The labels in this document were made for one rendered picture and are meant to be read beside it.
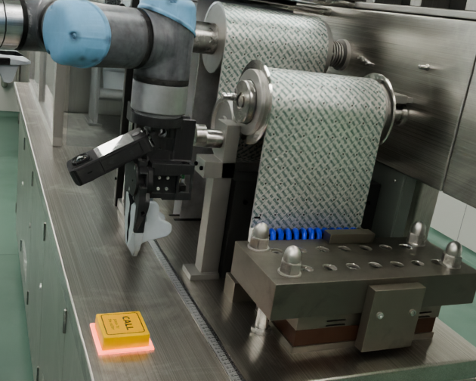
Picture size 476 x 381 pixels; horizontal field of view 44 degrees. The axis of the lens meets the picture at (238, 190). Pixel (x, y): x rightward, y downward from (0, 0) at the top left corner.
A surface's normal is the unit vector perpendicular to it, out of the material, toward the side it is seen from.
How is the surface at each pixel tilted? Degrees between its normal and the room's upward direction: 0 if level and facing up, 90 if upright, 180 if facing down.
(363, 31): 91
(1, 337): 0
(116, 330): 0
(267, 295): 90
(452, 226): 90
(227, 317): 0
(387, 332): 90
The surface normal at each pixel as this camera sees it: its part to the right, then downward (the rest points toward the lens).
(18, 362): 0.15, -0.94
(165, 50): 0.65, 0.48
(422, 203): 0.37, 0.33
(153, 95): -0.11, 0.29
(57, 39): -0.71, 0.11
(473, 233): -0.91, -0.01
